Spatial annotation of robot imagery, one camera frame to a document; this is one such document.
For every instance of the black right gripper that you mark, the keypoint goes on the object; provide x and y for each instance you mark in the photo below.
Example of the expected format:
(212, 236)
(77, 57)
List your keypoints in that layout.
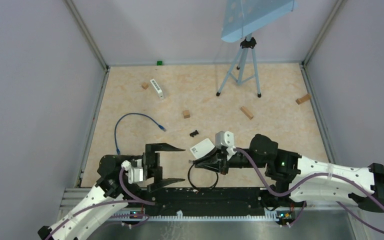
(208, 161)

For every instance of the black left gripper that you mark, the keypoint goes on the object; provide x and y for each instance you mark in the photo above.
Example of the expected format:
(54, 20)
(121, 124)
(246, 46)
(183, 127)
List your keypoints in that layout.
(151, 164)

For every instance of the white TP-Link switch box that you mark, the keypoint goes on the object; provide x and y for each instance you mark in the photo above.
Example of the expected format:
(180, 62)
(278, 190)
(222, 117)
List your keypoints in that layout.
(202, 148)

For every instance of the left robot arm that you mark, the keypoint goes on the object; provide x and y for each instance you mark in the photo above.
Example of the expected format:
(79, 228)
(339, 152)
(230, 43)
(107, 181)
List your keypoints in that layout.
(116, 188)

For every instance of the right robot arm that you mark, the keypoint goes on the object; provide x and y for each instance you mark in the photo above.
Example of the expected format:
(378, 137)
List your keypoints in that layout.
(297, 177)

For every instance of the small black rubber part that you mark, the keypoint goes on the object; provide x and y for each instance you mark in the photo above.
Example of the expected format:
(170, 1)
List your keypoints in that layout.
(194, 133)

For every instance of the small wooden cube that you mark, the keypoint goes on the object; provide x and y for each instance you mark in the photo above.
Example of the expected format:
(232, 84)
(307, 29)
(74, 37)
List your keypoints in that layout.
(186, 114)

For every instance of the flat wooden plank block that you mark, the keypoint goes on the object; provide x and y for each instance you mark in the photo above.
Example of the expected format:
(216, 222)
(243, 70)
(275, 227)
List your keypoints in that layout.
(247, 112)

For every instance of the curved wooden block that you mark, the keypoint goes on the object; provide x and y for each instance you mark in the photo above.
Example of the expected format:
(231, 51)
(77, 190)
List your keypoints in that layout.
(303, 99)

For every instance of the light blue tripod stand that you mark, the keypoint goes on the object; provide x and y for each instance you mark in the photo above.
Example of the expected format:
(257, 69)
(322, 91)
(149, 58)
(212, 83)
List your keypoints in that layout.
(241, 19)

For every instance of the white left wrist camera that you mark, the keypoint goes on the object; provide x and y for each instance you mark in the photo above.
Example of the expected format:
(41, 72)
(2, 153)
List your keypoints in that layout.
(135, 170)

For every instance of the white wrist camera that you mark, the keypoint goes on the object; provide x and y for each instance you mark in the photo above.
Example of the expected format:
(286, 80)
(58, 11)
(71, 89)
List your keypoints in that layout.
(135, 170)
(226, 139)

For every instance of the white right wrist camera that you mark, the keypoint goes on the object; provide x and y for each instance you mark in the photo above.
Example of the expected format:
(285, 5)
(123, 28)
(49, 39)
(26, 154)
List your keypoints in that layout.
(226, 139)

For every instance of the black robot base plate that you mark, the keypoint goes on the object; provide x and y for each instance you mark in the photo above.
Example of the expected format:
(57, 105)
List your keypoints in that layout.
(217, 202)

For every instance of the long white network switch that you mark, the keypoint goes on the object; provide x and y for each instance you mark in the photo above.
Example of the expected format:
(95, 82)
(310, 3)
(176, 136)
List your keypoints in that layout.
(158, 89)

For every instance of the wooden cube near switch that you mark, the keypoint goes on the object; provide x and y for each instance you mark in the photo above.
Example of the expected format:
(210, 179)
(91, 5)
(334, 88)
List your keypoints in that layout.
(144, 85)

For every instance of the green block at wall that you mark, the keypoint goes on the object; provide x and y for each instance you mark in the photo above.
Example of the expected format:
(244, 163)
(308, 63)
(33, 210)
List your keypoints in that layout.
(159, 63)

